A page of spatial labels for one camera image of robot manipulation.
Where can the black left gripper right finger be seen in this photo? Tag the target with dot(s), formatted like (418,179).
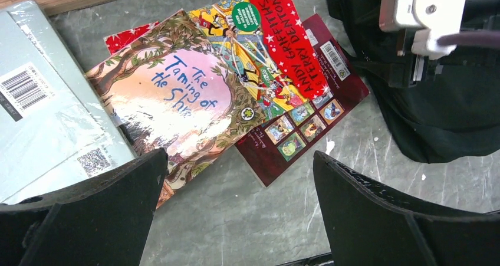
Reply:
(370,223)

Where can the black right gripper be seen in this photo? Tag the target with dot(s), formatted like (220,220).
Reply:
(429,61)

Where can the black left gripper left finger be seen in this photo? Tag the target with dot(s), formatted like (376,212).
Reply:
(104,220)

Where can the black student backpack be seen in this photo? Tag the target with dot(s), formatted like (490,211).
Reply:
(444,117)

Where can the dark red book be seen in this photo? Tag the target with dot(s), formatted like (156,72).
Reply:
(270,149)

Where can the red snack packet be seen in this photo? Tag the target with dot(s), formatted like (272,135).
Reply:
(264,42)

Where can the grey notebook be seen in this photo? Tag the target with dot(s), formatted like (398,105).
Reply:
(54,130)

